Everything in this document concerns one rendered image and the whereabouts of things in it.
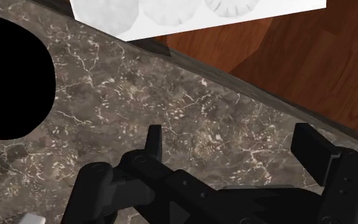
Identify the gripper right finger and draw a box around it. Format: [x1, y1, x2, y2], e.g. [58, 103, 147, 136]
[291, 122, 358, 224]

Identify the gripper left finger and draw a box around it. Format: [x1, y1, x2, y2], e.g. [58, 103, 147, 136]
[60, 124, 261, 224]

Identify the small white grey object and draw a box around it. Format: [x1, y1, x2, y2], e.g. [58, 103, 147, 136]
[18, 212, 47, 224]

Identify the black round object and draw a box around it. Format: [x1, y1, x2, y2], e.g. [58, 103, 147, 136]
[0, 13, 57, 141]

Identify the white sheet with round pattern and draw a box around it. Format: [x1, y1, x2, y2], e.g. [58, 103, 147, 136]
[69, 0, 327, 43]

